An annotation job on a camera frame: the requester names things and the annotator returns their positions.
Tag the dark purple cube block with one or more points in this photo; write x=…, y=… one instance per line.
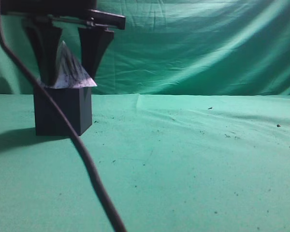
x=75, y=104

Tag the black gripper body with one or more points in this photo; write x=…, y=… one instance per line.
x=80, y=9

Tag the green backdrop cloth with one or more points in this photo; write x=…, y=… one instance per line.
x=197, y=47

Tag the white purple streaked square pyramid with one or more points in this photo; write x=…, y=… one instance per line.
x=69, y=72

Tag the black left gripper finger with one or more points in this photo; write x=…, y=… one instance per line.
x=94, y=41

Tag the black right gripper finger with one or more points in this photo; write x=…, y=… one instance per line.
x=44, y=38

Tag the green table cloth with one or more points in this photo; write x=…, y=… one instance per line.
x=169, y=164

